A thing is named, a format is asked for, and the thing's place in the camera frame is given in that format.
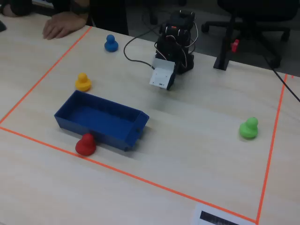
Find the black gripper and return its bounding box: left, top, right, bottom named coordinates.
left=165, top=62, right=177, bottom=91

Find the green toy duck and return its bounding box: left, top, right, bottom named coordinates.
left=239, top=117, right=259, bottom=140

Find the right forearm in black sleeve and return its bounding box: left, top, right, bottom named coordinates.
left=9, top=0, right=36, bottom=17

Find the blue toy duck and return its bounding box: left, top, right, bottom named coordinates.
left=104, top=34, right=119, bottom=53

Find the blue plastic box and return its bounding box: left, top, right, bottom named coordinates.
left=53, top=90, right=150, bottom=152

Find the yellow toy duck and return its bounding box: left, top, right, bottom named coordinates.
left=75, top=72, right=92, bottom=92

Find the red toy duck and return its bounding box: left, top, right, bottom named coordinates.
left=75, top=133, right=97, bottom=157

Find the person's left hand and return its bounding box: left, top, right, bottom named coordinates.
left=42, top=11, right=87, bottom=40

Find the person's right hand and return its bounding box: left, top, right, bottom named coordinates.
left=0, top=3, right=18, bottom=17

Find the red clamp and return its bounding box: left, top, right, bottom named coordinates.
left=230, top=39, right=240, bottom=53

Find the person's dark torso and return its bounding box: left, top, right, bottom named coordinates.
left=88, top=0, right=130, bottom=36

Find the orange tape strip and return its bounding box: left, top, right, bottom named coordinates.
left=0, top=26, right=93, bottom=125
left=0, top=126, right=258, bottom=224
left=255, top=74, right=288, bottom=225

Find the black office chair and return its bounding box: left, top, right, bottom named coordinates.
left=201, top=0, right=300, bottom=69

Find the black wrist watch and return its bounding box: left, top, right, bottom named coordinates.
left=69, top=0, right=91, bottom=15

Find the white paper with black print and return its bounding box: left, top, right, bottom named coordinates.
left=191, top=202, right=256, bottom=225

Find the white camera box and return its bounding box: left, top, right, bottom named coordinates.
left=149, top=58, right=176, bottom=91

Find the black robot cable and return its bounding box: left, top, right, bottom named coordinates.
left=123, top=22, right=166, bottom=70

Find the thin black cable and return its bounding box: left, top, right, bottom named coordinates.
left=263, top=55, right=300, bottom=103

